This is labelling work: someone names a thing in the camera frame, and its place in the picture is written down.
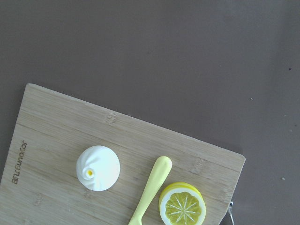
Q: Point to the white steamed bun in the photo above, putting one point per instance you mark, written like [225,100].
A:
[98,168]

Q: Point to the yellow plastic knife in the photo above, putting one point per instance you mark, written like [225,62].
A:
[158,175]

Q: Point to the lemon half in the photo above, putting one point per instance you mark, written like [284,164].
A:
[181,204]

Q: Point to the bamboo cutting board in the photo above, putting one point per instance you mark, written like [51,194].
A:
[39,185]

